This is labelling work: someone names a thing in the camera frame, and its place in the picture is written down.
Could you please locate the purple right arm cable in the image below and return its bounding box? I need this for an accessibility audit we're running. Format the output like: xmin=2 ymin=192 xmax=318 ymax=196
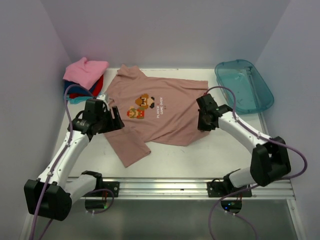
xmin=203 ymin=85 xmax=308 ymax=240

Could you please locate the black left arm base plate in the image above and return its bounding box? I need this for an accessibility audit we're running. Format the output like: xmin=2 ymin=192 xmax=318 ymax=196
xmin=74 ymin=180 xmax=120 ymax=198

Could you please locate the folded navy blue t-shirt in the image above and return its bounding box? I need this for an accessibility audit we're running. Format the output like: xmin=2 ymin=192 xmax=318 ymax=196
xmin=63 ymin=74 xmax=104 ymax=96

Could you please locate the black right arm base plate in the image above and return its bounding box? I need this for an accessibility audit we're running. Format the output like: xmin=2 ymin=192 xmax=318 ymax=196
xmin=206 ymin=178 xmax=250 ymax=198

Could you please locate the aluminium mounting rail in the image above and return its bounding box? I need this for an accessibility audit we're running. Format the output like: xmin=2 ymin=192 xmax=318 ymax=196
xmin=31 ymin=161 xmax=296 ymax=201

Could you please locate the dusty pink printed t-shirt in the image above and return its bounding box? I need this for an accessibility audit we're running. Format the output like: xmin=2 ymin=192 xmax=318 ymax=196
xmin=105 ymin=64 xmax=209 ymax=168

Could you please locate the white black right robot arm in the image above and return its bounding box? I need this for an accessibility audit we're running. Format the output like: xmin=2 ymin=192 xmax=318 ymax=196
xmin=196 ymin=94 xmax=291 ymax=197

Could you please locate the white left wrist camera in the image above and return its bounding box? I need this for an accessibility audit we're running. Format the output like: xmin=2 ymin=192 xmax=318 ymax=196
xmin=96 ymin=94 xmax=109 ymax=105

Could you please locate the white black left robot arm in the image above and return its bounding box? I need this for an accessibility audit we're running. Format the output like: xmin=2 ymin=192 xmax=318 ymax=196
xmin=24 ymin=94 xmax=125 ymax=221

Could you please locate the teal plastic bin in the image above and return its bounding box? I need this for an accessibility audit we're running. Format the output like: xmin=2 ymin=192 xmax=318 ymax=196
xmin=214 ymin=59 xmax=274 ymax=115

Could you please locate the folded pink t-shirt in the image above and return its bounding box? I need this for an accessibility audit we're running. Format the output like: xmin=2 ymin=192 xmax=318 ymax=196
xmin=62 ymin=57 xmax=109 ymax=90

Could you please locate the folded red t-shirt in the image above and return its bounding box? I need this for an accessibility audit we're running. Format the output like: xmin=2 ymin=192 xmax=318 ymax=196
xmin=64 ymin=75 xmax=104 ymax=99

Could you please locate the folded teal t-shirt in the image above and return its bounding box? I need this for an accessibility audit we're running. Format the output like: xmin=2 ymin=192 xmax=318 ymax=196
xmin=62 ymin=94 xmax=97 ymax=105

